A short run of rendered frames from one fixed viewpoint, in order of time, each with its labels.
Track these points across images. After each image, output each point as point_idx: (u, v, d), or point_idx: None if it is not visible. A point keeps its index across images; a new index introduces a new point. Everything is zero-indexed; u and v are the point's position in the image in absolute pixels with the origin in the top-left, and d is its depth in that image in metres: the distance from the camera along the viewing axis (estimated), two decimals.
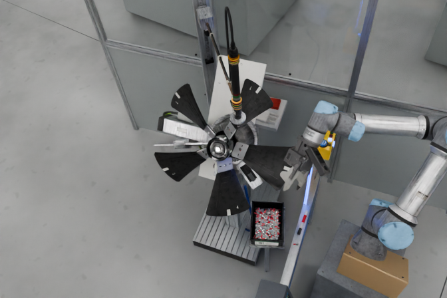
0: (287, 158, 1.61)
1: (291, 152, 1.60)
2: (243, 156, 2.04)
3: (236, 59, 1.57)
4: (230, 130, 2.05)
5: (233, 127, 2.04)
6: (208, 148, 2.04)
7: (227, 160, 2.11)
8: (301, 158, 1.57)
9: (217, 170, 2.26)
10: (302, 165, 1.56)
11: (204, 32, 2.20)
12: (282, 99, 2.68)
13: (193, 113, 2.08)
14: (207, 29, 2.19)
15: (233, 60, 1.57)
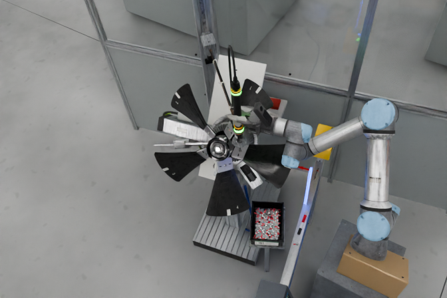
0: None
1: None
2: (243, 156, 2.04)
3: (238, 91, 1.70)
4: (230, 130, 2.05)
5: (233, 127, 2.04)
6: (208, 148, 2.04)
7: (227, 160, 2.11)
8: None
9: (217, 170, 2.26)
10: None
11: (207, 57, 2.34)
12: (282, 99, 2.68)
13: (193, 113, 2.08)
14: (210, 54, 2.32)
15: (236, 92, 1.70)
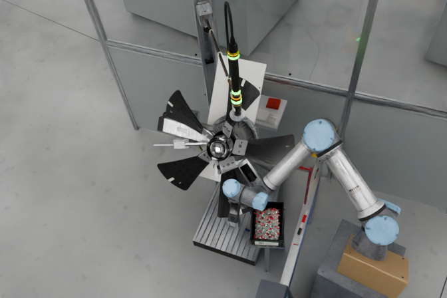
0: None
1: None
2: (225, 171, 2.08)
3: (236, 54, 1.55)
4: (241, 148, 2.05)
5: (244, 149, 2.04)
6: (213, 140, 2.02)
7: None
8: None
9: (217, 170, 2.26)
10: (230, 203, 2.00)
11: (203, 28, 2.18)
12: (282, 99, 2.68)
13: None
14: (207, 26, 2.17)
15: (233, 56, 1.55)
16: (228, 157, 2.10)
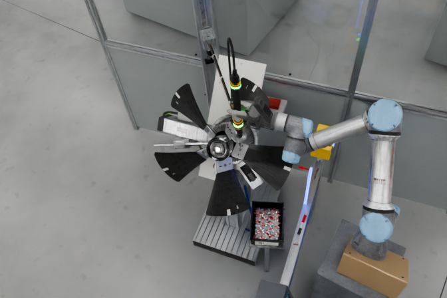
0: None
1: None
2: (220, 171, 2.09)
3: (237, 85, 1.67)
4: (240, 151, 2.06)
5: (243, 153, 2.05)
6: (215, 140, 2.02)
7: None
8: None
9: (217, 170, 2.26)
10: None
11: (207, 52, 2.31)
12: (282, 99, 2.68)
13: None
14: (209, 49, 2.29)
15: (235, 86, 1.67)
16: None
